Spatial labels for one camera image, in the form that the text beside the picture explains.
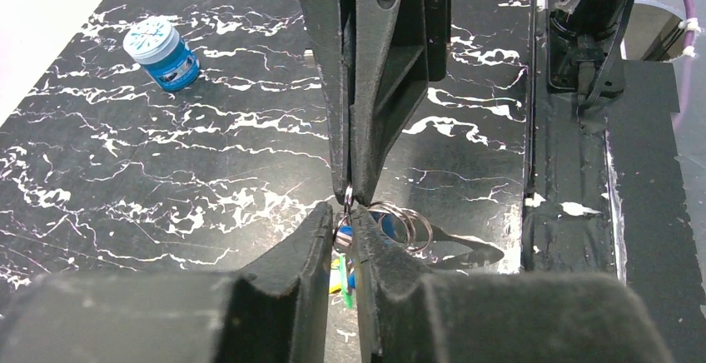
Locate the green tagged key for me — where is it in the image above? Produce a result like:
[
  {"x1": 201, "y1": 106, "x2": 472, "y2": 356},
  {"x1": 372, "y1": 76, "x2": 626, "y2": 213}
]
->
[{"x1": 338, "y1": 254, "x2": 355, "y2": 309}]

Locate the blue round tin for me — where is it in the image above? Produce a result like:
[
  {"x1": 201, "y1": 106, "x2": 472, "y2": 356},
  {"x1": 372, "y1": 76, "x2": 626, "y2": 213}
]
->
[{"x1": 122, "y1": 17, "x2": 201, "y2": 92}]

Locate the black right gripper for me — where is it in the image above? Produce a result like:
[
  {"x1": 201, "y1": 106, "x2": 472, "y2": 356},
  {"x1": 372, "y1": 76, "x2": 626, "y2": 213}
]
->
[{"x1": 298, "y1": 0, "x2": 451, "y2": 206}]

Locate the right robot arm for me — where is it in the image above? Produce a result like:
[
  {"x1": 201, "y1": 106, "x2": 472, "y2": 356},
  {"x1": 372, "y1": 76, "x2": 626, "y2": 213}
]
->
[{"x1": 298, "y1": 0, "x2": 634, "y2": 206}]

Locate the blue tagged key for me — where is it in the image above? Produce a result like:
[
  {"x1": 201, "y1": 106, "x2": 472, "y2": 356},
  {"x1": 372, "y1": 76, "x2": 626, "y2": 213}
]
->
[{"x1": 334, "y1": 226, "x2": 353, "y2": 253}]

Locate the yellow tagged key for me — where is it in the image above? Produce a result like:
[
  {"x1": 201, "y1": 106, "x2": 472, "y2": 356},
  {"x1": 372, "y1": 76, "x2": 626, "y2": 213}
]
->
[{"x1": 329, "y1": 258, "x2": 342, "y2": 294}]

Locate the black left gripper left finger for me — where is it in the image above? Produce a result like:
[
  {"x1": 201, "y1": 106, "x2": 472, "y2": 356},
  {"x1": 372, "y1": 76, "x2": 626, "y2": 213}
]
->
[{"x1": 1, "y1": 202, "x2": 333, "y2": 362}]

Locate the white metal keyring plate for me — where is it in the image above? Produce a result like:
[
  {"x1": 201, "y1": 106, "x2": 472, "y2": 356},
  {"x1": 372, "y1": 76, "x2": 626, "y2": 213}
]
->
[{"x1": 367, "y1": 201, "x2": 505, "y2": 271}]

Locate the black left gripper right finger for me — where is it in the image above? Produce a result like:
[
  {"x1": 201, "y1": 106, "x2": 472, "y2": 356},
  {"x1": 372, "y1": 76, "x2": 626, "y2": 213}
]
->
[{"x1": 351, "y1": 208, "x2": 673, "y2": 362}]

